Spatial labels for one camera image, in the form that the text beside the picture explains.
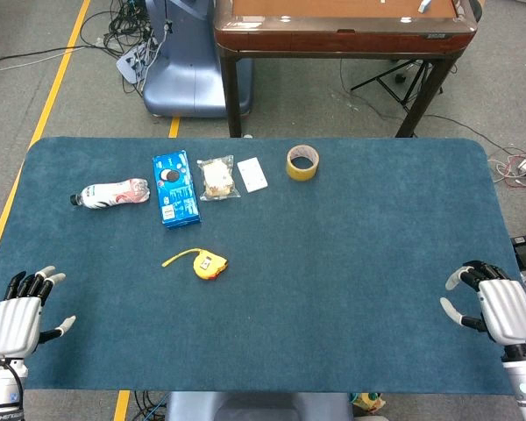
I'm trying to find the plastic bottle with red-white label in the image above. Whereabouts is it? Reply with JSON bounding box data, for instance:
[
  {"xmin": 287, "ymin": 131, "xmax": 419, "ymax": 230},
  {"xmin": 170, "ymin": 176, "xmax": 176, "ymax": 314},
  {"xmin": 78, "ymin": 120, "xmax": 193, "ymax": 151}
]
[{"xmin": 69, "ymin": 177, "xmax": 152, "ymax": 211}]

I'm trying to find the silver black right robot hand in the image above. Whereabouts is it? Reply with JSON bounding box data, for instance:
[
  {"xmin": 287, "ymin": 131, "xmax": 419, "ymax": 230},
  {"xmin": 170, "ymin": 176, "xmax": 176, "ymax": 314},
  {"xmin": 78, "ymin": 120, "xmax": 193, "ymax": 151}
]
[{"xmin": 439, "ymin": 260, "xmax": 526, "ymax": 348}]

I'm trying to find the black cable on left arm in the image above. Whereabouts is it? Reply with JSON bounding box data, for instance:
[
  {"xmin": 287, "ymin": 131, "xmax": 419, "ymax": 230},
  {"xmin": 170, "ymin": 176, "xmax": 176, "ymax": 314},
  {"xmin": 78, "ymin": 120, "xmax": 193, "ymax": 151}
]
[{"xmin": 0, "ymin": 357, "xmax": 25, "ymax": 421}]

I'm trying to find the colourful small packet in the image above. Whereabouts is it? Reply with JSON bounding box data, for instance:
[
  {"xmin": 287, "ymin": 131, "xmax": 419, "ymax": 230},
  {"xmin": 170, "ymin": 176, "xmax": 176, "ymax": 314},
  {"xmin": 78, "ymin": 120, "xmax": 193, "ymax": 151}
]
[{"xmin": 349, "ymin": 392, "xmax": 387, "ymax": 416}]

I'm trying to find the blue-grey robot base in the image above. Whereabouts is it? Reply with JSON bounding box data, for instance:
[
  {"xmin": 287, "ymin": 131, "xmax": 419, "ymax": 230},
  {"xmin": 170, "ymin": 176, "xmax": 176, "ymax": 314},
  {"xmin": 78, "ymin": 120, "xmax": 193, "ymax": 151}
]
[{"xmin": 142, "ymin": 0, "xmax": 253, "ymax": 118}]

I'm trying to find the blue table mat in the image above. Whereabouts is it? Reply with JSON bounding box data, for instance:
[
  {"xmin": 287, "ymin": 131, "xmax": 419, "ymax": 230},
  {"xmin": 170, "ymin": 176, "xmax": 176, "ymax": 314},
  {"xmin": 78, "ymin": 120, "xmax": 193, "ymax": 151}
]
[{"xmin": 0, "ymin": 137, "xmax": 526, "ymax": 396}]

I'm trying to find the yellow tape measure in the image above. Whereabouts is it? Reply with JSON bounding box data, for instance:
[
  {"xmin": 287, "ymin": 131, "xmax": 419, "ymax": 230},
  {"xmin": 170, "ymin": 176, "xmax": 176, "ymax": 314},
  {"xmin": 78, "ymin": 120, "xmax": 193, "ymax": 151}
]
[{"xmin": 160, "ymin": 247, "xmax": 230, "ymax": 281}]

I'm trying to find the white power strip with plugs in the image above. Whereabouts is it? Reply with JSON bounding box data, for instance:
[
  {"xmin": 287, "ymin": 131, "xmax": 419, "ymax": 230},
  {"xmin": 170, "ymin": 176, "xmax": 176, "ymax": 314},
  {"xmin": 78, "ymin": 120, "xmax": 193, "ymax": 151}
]
[{"xmin": 116, "ymin": 41, "xmax": 159, "ymax": 85}]

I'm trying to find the grey robot torso base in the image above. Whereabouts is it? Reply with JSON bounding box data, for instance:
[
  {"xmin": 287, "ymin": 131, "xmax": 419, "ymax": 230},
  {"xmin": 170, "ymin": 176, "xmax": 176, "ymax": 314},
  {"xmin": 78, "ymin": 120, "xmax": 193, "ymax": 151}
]
[{"xmin": 165, "ymin": 390, "xmax": 354, "ymax": 421}]

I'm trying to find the blue cookie box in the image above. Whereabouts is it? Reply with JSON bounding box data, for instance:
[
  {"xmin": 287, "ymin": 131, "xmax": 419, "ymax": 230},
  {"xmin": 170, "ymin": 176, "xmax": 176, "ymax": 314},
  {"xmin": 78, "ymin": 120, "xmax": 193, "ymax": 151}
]
[{"xmin": 152, "ymin": 150, "xmax": 202, "ymax": 230}]

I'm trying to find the brown mahjong table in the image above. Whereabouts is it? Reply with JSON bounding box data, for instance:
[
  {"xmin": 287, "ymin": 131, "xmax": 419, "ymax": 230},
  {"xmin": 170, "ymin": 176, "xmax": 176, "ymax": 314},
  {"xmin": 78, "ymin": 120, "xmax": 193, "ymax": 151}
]
[{"xmin": 213, "ymin": 0, "xmax": 479, "ymax": 139}]

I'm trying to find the black tripod stand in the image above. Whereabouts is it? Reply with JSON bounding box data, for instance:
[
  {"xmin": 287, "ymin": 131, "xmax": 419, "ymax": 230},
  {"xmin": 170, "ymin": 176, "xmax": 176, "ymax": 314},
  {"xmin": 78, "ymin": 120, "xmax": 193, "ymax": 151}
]
[{"xmin": 350, "ymin": 59, "xmax": 444, "ymax": 111}]

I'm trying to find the yellow packing tape roll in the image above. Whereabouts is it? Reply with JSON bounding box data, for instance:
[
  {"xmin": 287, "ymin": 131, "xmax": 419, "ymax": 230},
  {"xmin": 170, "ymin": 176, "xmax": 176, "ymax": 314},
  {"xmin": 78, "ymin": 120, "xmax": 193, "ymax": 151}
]
[{"xmin": 286, "ymin": 145, "xmax": 321, "ymax": 182}]

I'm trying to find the bread in clear plastic bag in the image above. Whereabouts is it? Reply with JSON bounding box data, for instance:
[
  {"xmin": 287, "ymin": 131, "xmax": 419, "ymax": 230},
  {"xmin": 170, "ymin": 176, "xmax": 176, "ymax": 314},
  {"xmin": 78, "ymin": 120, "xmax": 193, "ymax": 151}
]
[{"xmin": 196, "ymin": 154, "xmax": 242, "ymax": 203}]

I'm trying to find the flat white box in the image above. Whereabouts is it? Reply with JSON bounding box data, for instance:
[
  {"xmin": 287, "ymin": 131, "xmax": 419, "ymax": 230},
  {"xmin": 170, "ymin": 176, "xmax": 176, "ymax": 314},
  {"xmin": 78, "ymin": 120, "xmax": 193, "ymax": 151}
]
[{"xmin": 237, "ymin": 156, "xmax": 269, "ymax": 193}]

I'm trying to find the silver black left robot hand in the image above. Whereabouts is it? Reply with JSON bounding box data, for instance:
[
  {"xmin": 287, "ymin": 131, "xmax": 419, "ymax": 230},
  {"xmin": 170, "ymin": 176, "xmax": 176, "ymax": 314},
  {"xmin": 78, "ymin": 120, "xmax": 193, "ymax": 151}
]
[{"xmin": 0, "ymin": 265, "xmax": 77, "ymax": 357}]

